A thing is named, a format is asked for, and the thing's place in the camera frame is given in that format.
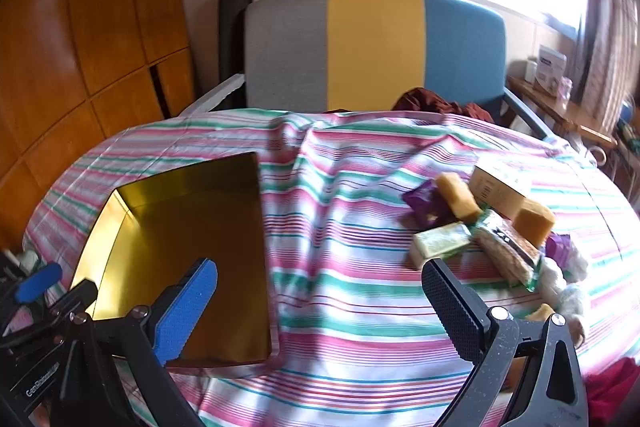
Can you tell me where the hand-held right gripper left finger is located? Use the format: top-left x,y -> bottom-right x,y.
50,258 -> 219,427

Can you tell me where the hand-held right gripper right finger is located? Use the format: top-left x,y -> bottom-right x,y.
421,258 -> 590,427

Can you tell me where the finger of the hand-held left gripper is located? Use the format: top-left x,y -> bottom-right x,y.
14,261 -> 64,304
42,278 -> 99,323

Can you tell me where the pale green snack packet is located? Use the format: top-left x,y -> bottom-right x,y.
411,222 -> 473,270

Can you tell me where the cereal bar green packet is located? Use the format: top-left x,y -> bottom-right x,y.
472,209 -> 546,293

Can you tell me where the gold cardboard box tray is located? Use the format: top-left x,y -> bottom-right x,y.
70,151 -> 281,375

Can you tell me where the purple snack packet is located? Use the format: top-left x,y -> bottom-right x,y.
545,232 -> 573,268
402,179 -> 458,228

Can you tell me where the beige cardboard box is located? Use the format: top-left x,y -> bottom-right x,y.
469,164 -> 532,220

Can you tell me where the white wrapped snack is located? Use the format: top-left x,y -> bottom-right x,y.
557,284 -> 591,348

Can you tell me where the striped pink green blanket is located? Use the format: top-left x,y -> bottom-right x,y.
22,107 -> 640,427

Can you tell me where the dark red cloth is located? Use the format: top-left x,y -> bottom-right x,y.
392,88 -> 496,124
585,357 -> 640,427

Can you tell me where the wooden side desk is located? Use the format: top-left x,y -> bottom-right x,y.
507,74 -> 618,148

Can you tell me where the white cardboard box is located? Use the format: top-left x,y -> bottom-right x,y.
535,46 -> 568,95

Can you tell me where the grey yellow blue chair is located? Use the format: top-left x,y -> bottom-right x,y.
180,0 -> 556,142

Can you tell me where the wooden wardrobe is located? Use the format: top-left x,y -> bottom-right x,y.
0,0 -> 196,248

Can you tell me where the brown striped curtain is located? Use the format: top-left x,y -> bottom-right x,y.
575,0 -> 640,128

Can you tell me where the white cable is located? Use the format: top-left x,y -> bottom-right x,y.
585,144 -> 608,168

